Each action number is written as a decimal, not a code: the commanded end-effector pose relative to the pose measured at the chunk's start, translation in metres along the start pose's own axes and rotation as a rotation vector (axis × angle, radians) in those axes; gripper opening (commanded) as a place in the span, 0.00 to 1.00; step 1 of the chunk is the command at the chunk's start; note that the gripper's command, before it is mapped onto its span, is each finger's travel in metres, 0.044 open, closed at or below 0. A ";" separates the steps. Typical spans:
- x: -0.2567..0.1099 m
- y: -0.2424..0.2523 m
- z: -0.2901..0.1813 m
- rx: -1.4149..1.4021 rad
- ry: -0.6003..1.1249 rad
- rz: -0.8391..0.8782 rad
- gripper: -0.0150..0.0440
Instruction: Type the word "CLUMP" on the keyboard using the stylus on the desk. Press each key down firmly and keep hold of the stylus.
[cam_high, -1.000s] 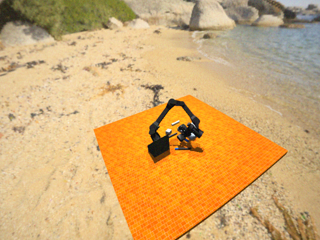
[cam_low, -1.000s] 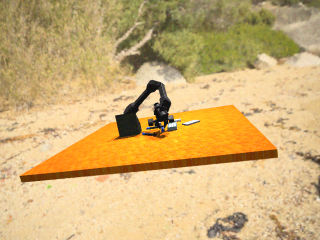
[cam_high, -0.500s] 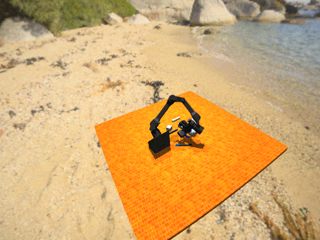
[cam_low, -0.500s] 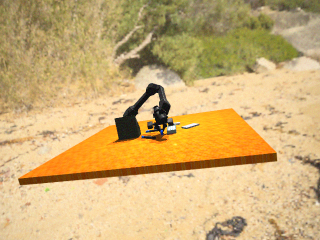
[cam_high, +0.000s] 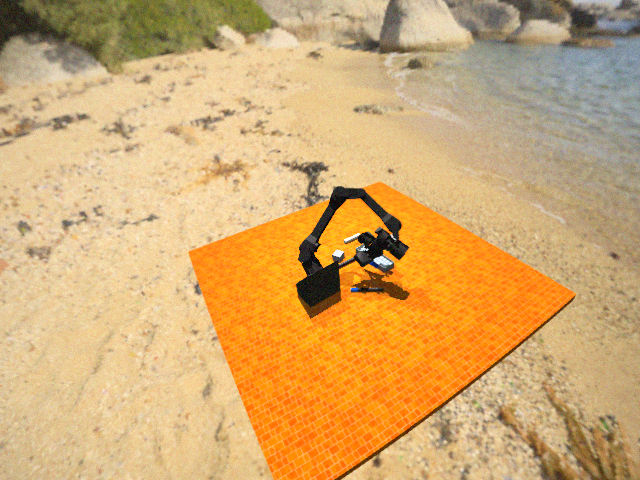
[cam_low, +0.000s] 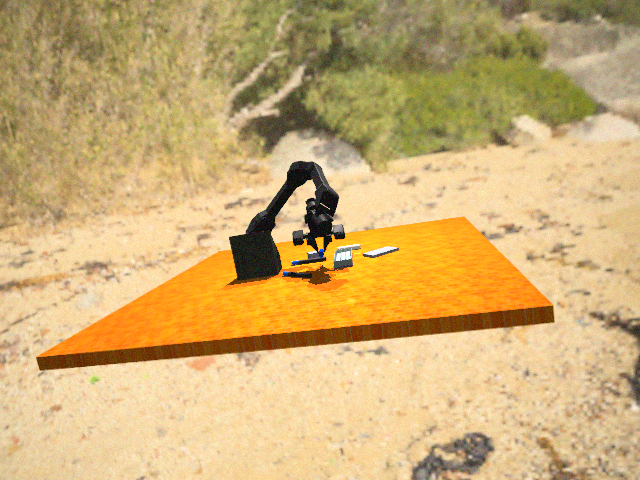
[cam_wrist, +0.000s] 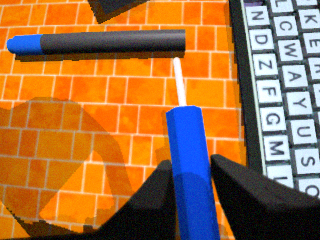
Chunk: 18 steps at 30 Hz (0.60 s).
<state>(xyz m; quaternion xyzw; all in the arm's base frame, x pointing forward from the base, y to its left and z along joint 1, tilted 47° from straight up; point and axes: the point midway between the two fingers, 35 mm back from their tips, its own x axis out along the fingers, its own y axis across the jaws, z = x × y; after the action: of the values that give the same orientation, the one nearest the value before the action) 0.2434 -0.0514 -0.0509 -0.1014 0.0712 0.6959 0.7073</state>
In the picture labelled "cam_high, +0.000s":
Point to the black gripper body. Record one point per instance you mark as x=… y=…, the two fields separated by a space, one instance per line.
x=363 y=259

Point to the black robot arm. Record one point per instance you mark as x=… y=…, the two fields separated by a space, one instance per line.
x=339 y=195

